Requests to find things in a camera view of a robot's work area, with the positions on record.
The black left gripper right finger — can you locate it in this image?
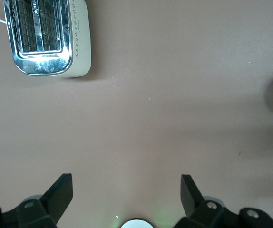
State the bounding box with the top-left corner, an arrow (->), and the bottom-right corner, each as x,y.
173,174 -> 273,228

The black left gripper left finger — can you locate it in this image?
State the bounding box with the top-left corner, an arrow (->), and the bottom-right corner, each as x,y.
0,173 -> 74,228

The brown table cover sheet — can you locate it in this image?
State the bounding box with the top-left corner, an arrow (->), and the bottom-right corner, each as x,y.
0,0 -> 273,228

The beige chrome toaster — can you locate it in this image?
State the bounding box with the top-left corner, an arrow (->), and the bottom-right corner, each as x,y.
3,0 -> 92,79

